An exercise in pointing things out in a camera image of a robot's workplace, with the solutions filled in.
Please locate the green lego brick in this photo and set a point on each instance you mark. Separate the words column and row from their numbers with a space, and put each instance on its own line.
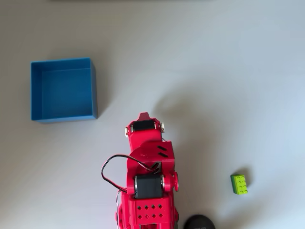
column 239, row 184

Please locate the red robot arm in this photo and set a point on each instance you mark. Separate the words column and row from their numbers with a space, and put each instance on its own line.
column 131, row 174

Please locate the blue box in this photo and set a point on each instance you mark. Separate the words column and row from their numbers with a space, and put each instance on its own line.
column 64, row 93

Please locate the black gooseneck stand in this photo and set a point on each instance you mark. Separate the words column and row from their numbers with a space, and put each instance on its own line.
column 199, row 223

